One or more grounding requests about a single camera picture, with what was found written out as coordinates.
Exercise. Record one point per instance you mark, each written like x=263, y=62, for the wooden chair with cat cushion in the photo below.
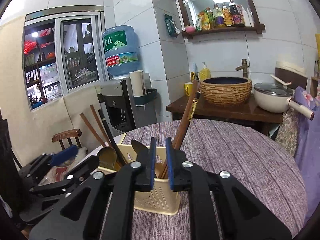
x=64, y=161

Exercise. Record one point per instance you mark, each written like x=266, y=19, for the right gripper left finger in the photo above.
x=146, y=174

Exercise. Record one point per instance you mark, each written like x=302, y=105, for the yellow soap bottle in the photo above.
x=204, y=72

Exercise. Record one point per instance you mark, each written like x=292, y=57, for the silver black water dispenser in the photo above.
x=124, y=111

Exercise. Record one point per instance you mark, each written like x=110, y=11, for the white brown rice cooker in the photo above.
x=289, y=72

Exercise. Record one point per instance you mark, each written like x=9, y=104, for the dark chopstick gold band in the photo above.
x=187, y=122

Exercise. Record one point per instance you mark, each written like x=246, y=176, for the purple striped tablecloth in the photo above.
x=259, y=163

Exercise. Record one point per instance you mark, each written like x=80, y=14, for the sliding glass window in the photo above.
x=62, y=52

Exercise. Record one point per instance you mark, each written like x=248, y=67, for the dark wooden side table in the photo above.
x=248, y=114

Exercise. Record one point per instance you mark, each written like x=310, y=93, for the wooden wall shelf mirror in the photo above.
x=201, y=17

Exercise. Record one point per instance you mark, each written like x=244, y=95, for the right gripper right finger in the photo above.
x=179, y=178

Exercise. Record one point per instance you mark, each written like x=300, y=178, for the golden spoon wooden handle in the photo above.
x=107, y=155

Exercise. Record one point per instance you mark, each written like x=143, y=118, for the brass faucet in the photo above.
x=244, y=67

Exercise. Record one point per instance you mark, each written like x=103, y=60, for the white pot with lid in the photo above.
x=278, y=99

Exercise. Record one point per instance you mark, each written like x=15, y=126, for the silver metal spoon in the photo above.
x=141, y=150

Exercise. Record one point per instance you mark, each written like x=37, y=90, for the brown wooden chopstick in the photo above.
x=185, y=122

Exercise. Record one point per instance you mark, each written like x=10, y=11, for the blue water jug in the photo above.
x=120, y=49

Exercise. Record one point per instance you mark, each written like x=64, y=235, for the woven basin sink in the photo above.
x=226, y=91

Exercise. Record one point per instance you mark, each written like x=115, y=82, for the yellow mug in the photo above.
x=188, y=88

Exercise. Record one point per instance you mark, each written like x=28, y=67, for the cream perforated utensil holder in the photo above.
x=161, y=199

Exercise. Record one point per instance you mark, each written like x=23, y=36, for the purple floral cloth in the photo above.
x=307, y=154

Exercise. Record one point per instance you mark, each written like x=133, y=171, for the green hanging packet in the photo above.
x=172, y=29

